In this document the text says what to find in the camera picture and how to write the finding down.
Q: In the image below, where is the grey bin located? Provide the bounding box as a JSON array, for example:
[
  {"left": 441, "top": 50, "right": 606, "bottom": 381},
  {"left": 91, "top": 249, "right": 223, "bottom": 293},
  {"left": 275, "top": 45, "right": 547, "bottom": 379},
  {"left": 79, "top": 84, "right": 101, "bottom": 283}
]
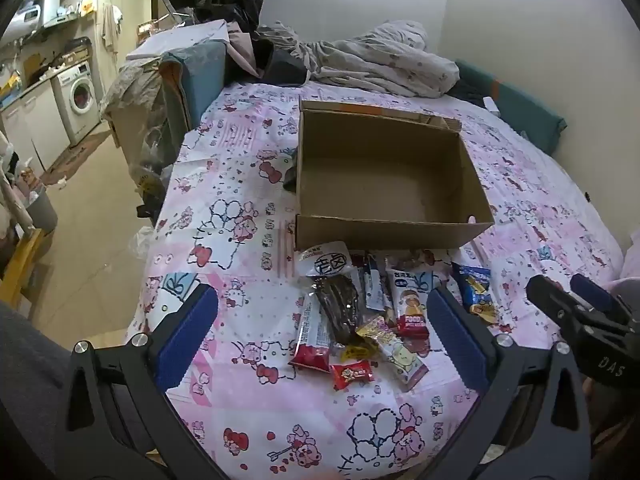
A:
[{"left": 24, "top": 185, "right": 59, "bottom": 235}]

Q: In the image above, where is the brown floor rug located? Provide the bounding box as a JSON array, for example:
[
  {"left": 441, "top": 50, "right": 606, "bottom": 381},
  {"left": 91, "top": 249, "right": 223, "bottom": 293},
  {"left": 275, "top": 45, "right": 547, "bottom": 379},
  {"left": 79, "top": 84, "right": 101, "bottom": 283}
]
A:
[{"left": 39, "top": 129, "right": 113, "bottom": 187}]

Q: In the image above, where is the grey patterned cloth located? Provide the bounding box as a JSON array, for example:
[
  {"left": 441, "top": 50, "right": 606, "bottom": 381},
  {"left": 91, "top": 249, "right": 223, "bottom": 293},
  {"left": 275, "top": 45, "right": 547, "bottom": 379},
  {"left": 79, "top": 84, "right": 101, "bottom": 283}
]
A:
[{"left": 99, "top": 56, "right": 167, "bottom": 122}]

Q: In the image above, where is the teal storage box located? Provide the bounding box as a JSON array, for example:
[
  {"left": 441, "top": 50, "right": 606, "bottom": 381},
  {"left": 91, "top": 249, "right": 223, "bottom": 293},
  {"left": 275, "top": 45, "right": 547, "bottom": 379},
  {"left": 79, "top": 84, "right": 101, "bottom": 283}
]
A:
[{"left": 159, "top": 40, "right": 228, "bottom": 133}]

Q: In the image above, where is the dark blue white snack packet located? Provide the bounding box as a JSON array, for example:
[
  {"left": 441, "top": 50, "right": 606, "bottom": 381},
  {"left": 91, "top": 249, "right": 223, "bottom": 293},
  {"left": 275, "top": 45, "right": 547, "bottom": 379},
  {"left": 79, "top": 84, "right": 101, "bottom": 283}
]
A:
[{"left": 360, "top": 254, "right": 384, "bottom": 312}]

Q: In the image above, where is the cardboard box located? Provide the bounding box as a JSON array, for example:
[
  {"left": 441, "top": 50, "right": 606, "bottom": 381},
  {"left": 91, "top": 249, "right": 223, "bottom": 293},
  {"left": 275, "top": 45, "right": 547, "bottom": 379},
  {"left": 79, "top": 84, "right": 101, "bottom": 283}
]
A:
[{"left": 294, "top": 100, "right": 496, "bottom": 252}]

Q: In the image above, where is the person's grey trouser leg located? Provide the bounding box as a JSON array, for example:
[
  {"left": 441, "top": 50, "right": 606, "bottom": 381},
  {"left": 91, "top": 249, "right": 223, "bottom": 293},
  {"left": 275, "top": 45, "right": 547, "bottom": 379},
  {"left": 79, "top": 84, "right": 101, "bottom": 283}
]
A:
[{"left": 0, "top": 299, "right": 73, "bottom": 480}]

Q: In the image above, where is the yellow wooden chair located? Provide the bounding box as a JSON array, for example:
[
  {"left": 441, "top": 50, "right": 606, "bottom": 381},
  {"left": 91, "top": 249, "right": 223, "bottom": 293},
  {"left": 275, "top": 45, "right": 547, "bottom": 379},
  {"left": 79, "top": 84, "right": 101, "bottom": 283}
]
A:
[{"left": 0, "top": 227, "right": 47, "bottom": 313}]

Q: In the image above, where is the clear packet with brown snack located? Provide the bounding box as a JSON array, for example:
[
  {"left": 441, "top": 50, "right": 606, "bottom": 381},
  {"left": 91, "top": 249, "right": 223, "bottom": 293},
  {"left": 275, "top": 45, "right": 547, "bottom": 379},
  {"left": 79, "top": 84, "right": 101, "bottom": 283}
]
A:
[{"left": 298, "top": 241, "right": 367, "bottom": 347}]

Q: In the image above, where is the red and white snack packet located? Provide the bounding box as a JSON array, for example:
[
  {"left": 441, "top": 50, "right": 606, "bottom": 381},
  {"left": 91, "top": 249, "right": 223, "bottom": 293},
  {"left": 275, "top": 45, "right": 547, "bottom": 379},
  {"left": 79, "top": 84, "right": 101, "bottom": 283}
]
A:
[{"left": 386, "top": 269, "right": 432, "bottom": 341}]

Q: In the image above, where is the white washing machine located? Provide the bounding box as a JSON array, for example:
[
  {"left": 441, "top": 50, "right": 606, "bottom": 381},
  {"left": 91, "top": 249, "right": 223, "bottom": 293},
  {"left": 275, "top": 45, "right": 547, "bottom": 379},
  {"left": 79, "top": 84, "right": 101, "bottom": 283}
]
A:
[{"left": 51, "top": 59, "right": 102, "bottom": 147}]

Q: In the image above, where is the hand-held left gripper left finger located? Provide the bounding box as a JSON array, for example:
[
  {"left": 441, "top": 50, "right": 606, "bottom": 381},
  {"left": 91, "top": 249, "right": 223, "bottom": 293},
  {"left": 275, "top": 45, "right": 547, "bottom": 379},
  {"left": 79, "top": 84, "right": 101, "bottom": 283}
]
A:
[{"left": 54, "top": 282, "right": 228, "bottom": 480}]

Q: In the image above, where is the white board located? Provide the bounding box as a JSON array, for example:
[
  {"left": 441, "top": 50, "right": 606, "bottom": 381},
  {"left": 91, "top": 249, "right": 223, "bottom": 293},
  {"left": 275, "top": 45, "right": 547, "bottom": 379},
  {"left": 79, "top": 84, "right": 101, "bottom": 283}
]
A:
[{"left": 126, "top": 18, "right": 232, "bottom": 62}]

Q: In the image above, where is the clear plastic bag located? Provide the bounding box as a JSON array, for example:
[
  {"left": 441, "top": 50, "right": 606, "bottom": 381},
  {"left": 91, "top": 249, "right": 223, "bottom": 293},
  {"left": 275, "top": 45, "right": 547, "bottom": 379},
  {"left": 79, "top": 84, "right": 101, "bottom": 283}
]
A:
[{"left": 129, "top": 122, "right": 173, "bottom": 198}]

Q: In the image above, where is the hanging white towel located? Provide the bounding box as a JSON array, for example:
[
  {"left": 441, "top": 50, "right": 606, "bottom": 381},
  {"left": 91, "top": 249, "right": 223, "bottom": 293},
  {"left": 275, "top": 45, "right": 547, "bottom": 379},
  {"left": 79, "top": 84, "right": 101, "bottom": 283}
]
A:
[{"left": 101, "top": 3, "right": 124, "bottom": 52}]

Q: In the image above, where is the pink cloth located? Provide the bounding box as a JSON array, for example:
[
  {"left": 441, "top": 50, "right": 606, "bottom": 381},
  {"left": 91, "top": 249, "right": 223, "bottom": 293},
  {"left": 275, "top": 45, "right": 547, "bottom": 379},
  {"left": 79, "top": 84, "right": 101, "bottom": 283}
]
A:
[{"left": 226, "top": 21, "right": 263, "bottom": 79}]

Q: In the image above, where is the dark cloth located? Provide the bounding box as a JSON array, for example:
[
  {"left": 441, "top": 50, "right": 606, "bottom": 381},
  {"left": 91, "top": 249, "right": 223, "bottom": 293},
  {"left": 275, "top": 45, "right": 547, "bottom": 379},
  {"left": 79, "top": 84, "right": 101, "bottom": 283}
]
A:
[{"left": 259, "top": 39, "right": 312, "bottom": 86}]

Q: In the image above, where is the dark green pouch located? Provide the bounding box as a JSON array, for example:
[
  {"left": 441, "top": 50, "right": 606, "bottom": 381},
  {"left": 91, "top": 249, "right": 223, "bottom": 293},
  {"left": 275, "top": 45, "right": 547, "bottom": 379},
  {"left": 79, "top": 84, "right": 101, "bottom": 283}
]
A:
[{"left": 282, "top": 152, "right": 301, "bottom": 192}]

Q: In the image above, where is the crumpled floral duvet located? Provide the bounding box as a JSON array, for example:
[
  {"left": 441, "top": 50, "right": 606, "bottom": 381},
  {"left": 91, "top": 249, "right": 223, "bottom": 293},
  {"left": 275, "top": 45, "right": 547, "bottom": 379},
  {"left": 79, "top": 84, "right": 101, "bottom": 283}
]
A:
[{"left": 254, "top": 19, "right": 461, "bottom": 99}]

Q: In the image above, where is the pink cartoon printed bedsheet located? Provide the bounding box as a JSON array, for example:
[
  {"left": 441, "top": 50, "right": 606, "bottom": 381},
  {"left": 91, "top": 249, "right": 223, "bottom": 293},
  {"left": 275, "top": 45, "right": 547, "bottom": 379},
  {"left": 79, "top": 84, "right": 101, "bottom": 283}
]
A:
[{"left": 125, "top": 80, "right": 626, "bottom": 480}]

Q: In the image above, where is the small red candy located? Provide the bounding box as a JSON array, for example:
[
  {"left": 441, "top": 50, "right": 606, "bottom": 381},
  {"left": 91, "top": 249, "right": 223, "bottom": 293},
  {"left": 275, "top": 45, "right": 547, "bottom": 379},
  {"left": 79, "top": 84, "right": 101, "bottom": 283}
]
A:
[{"left": 331, "top": 359, "right": 375, "bottom": 392}]

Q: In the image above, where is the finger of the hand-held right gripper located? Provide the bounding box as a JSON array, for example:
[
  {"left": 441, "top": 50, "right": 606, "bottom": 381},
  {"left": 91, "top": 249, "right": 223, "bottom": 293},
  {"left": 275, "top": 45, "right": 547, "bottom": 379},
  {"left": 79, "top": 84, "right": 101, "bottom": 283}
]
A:
[
  {"left": 570, "top": 273, "right": 635, "bottom": 323},
  {"left": 525, "top": 274, "right": 591, "bottom": 341}
]

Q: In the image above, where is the white kitchen cabinet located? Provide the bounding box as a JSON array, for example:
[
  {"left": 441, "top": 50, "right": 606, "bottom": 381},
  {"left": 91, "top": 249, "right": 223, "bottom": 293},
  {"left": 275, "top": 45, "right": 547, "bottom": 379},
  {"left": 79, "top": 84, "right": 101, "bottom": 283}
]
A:
[{"left": 0, "top": 79, "right": 72, "bottom": 173}]

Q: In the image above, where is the teal cushion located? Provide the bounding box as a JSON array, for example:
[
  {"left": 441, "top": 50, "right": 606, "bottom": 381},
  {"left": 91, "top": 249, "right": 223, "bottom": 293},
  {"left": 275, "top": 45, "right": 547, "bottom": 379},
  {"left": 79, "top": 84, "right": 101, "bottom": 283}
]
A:
[{"left": 454, "top": 59, "right": 568, "bottom": 157}]

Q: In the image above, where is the red and clear snack packet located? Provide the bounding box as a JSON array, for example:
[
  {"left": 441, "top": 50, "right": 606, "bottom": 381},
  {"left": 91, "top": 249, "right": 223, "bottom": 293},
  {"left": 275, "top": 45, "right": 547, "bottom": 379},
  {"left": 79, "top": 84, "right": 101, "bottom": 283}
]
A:
[{"left": 289, "top": 296, "right": 333, "bottom": 373}]

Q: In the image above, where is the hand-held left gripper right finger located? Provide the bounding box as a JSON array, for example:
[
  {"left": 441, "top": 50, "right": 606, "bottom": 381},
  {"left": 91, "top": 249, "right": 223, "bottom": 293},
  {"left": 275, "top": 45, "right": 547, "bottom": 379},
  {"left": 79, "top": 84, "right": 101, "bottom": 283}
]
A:
[{"left": 425, "top": 285, "right": 594, "bottom": 480}]

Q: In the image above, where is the pale yellow snack bar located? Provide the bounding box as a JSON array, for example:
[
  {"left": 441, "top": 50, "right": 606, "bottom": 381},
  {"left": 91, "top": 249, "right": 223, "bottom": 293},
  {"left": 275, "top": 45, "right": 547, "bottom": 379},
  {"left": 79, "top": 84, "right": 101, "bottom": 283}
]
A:
[{"left": 374, "top": 331, "right": 430, "bottom": 392}]

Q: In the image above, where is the brown snack wrapper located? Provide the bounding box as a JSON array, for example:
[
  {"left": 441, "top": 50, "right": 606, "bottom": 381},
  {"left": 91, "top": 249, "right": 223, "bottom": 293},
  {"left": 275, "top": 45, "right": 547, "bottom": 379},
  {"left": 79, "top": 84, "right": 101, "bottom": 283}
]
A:
[{"left": 389, "top": 249, "right": 452, "bottom": 273}]

